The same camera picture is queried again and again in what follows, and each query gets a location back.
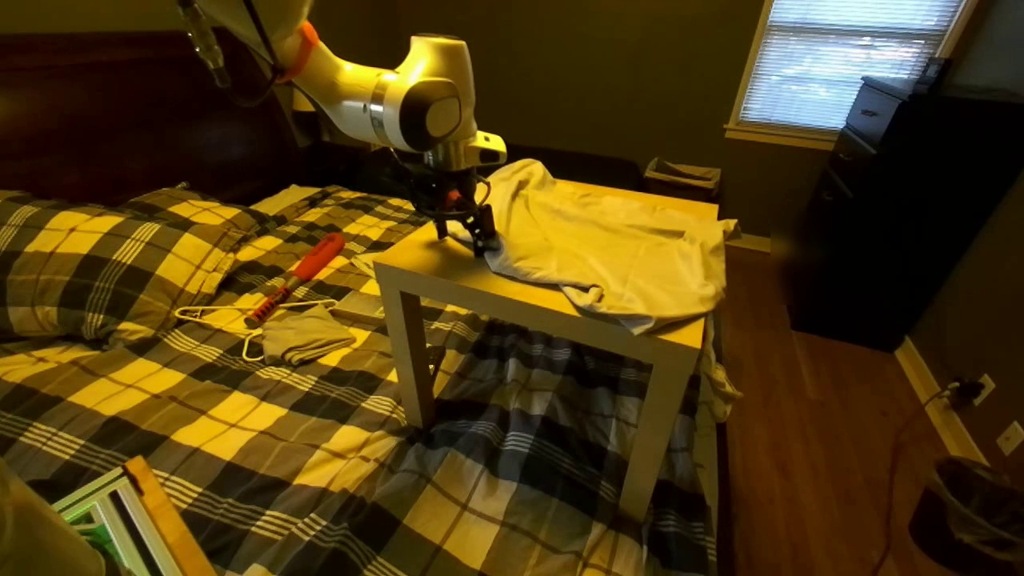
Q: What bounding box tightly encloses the black trash bin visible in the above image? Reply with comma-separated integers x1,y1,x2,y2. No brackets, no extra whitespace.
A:
907,455,1024,576

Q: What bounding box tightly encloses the black power cord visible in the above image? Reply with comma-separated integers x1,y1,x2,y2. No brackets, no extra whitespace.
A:
873,377,981,576

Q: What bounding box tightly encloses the green box with wooden frame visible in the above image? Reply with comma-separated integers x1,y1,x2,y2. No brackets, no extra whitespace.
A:
52,455,218,576

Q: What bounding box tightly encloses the black dresser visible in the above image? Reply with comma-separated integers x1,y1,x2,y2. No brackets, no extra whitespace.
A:
774,73,1024,356

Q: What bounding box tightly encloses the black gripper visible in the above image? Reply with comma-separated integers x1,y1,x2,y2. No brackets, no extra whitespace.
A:
407,165,506,261

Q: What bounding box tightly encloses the red-handled tool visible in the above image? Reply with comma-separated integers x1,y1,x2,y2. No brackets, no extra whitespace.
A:
240,231,353,333

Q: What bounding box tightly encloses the plaid pillow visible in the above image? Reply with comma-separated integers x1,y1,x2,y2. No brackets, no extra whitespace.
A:
0,185,266,346

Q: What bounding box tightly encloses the window with white frame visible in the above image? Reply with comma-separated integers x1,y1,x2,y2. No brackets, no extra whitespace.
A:
722,0,981,154

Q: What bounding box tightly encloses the grey face mask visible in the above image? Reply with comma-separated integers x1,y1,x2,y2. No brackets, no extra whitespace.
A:
174,295,361,369

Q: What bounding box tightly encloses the yellow-top table with white legs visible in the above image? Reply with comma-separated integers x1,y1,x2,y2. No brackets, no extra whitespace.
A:
373,170,746,524

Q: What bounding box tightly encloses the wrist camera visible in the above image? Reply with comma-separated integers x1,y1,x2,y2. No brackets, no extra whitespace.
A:
450,129,512,172

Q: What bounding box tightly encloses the dark hamper with white liner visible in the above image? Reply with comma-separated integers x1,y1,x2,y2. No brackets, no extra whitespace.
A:
640,154,728,206

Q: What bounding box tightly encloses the white baseboard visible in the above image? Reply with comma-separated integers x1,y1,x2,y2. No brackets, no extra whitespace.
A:
893,335,997,468
722,228,794,261

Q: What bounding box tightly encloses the white wall outlet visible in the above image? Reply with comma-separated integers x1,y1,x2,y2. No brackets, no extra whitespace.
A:
962,372,1001,410
993,417,1024,460

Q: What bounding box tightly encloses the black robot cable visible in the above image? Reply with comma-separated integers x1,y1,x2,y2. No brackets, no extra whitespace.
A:
236,0,325,149

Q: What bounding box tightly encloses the plaid bedspread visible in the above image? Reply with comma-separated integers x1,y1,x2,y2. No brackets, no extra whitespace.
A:
0,183,731,576

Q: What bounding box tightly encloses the white rounded cover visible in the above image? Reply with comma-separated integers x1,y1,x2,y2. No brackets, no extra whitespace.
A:
0,465,110,576

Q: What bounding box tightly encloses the white pillow case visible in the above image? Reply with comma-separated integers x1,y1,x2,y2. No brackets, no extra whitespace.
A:
475,156,733,335

